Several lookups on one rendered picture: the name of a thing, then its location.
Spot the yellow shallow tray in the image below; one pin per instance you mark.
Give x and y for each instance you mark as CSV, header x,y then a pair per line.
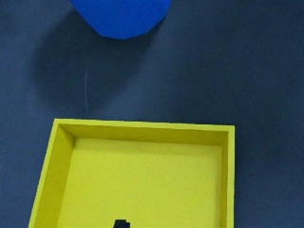
x,y
154,175

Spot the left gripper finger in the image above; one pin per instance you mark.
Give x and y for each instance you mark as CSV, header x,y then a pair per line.
x,y
121,223

